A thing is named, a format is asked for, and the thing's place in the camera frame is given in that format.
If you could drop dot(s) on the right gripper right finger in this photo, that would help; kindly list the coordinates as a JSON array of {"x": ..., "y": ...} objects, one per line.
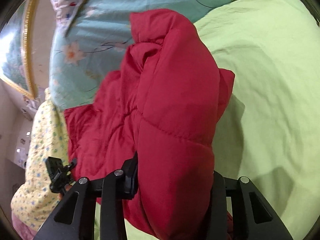
[{"x": 253, "y": 216}]

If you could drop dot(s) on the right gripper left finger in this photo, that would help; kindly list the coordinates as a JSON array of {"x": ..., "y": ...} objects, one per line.
[{"x": 73, "y": 217}]

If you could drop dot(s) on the red padded jacket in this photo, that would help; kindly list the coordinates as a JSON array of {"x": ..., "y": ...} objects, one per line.
[{"x": 162, "y": 105}]

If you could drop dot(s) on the person's left hand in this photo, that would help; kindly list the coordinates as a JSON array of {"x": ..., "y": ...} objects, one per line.
[{"x": 67, "y": 187}]

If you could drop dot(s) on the yellow floral blanket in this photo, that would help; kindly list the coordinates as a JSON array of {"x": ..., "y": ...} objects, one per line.
[{"x": 33, "y": 202}]

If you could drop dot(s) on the light green bed sheet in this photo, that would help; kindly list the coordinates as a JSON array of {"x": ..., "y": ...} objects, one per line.
[{"x": 270, "y": 129}]

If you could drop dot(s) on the gold framed picture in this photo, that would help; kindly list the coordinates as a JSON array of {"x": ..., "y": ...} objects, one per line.
[{"x": 16, "y": 67}]

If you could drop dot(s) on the teal floral quilt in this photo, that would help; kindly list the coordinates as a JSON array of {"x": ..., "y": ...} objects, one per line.
[{"x": 97, "y": 40}]

